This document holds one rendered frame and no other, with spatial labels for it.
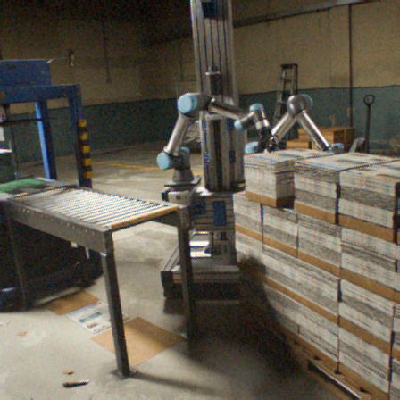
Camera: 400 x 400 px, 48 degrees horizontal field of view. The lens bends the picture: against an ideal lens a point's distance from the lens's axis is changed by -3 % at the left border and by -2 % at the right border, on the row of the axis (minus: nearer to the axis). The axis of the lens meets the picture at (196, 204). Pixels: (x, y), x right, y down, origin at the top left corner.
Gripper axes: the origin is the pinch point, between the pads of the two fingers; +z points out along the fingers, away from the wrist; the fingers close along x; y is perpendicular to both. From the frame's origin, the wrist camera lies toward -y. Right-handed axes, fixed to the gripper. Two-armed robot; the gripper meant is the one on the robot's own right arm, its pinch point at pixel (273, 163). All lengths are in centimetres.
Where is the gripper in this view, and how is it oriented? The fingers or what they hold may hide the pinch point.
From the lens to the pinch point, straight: 258.5
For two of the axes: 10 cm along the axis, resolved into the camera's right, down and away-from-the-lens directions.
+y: 3.4, -3.2, -8.8
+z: 2.8, 9.3, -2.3
